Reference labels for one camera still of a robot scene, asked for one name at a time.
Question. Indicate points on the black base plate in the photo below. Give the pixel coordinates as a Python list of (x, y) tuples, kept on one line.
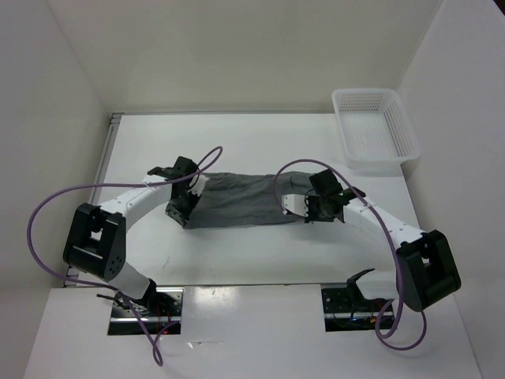
[(343, 314), (164, 319)]

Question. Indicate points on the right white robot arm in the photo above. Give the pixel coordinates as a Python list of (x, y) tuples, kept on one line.
[(425, 270)]

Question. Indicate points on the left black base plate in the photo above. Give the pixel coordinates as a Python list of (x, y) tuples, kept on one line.
[(164, 319)]

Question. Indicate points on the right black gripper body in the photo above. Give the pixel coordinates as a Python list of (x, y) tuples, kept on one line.
[(316, 211)]

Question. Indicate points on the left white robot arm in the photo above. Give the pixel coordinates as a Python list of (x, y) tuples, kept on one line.
[(96, 243)]

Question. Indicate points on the white perforated plastic basket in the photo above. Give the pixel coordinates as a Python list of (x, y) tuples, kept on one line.
[(375, 128)]

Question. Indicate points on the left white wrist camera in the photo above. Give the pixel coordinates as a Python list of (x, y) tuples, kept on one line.
[(197, 185)]

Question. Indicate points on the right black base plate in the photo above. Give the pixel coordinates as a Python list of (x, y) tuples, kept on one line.
[(343, 314)]

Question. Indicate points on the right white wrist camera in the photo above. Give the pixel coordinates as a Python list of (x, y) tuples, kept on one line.
[(295, 204)]

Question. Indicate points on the grey shorts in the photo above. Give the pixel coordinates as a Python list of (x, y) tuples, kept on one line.
[(241, 200)]

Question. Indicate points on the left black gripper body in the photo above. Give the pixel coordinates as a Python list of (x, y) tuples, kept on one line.
[(181, 208)]

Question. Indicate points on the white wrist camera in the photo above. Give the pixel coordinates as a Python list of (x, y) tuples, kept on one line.
[(197, 185), (295, 204)]

